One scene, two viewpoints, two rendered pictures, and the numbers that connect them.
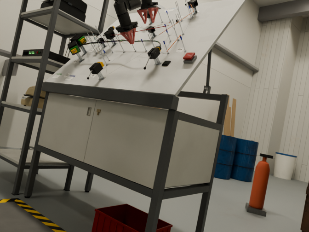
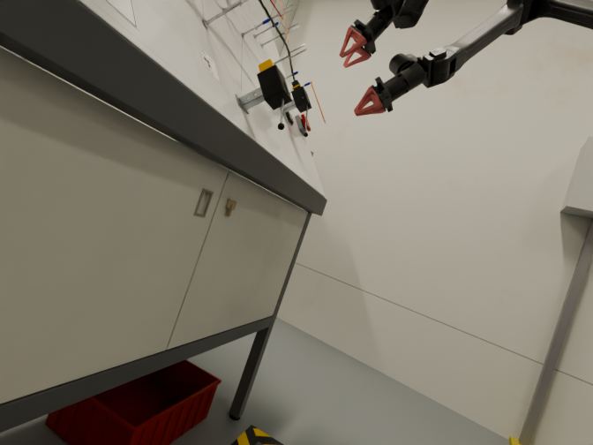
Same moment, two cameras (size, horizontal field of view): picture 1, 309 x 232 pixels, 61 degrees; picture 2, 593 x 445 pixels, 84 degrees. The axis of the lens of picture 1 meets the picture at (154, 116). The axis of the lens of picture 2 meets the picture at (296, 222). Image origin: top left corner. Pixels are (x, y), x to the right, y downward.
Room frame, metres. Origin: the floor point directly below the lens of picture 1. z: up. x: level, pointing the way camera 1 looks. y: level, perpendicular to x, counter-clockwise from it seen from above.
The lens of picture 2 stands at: (1.68, 1.08, 0.73)
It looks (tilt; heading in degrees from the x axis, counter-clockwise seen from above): 1 degrees up; 253
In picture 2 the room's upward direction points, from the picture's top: 19 degrees clockwise
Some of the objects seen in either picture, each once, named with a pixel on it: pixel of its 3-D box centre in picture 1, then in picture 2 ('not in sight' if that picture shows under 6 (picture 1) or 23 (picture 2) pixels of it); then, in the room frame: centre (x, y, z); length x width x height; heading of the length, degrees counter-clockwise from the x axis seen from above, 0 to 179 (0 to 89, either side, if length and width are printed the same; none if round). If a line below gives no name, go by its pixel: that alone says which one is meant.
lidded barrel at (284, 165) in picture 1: (283, 165); not in sight; (7.39, -3.81, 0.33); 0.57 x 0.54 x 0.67; 133
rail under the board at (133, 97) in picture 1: (95, 93); (240, 154); (1.63, 0.38, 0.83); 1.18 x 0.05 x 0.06; 52
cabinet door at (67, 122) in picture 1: (65, 124); (64, 252); (1.81, 0.58, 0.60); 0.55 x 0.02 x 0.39; 52
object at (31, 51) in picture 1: (50, 59); not in sight; (2.28, 0.98, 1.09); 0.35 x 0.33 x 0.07; 52
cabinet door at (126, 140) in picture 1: (122, 139); (255, 261); (1.47, 0.15, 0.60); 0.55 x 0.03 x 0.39; 52
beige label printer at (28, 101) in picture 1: (45, 97); not in sight; (2.25, 0.94, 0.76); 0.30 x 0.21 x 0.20; 146
